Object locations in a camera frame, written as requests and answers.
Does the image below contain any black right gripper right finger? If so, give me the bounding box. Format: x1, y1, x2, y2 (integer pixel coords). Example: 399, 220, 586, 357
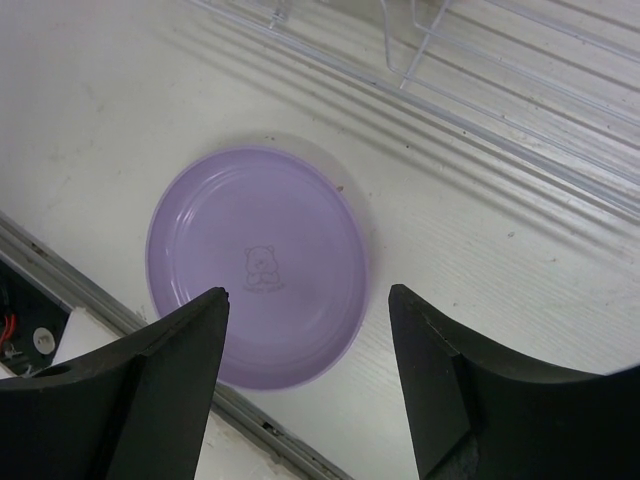
388, 284, 639, 479

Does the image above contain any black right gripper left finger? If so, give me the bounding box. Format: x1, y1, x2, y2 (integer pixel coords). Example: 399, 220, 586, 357
1, 288, 229, 479

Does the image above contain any purple plastic plate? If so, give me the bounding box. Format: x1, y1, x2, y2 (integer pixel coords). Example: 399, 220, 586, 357
145, 146, 370, 391

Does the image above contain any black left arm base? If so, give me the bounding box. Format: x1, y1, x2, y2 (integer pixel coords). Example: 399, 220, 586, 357
1, 261, 70, 377

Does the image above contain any white wire dish rack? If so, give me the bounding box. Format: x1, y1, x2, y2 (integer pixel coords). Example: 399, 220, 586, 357
202, 1, 639, 218

